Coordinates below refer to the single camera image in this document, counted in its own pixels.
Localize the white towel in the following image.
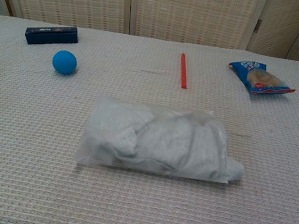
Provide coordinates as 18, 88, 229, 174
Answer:
81, 96, 252, 188

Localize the clear plastic bag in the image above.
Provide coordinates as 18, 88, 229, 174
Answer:
72, 91, 241, 188

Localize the red stick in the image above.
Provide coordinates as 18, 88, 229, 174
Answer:
176, 52, 193, 90

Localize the white woven tablecloth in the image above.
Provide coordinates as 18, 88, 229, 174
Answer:
0, 12, 299, 224

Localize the blue ball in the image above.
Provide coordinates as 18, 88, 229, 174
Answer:
50, 49, 79, 76

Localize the beige woven folding screen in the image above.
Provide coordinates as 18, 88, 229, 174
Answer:
0, 0, 299, 63

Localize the blue snack packet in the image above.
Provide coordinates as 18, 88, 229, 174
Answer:
224, 58, 299, 102

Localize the dark blue carton box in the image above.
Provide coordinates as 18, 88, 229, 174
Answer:
23, 19, 81, 53

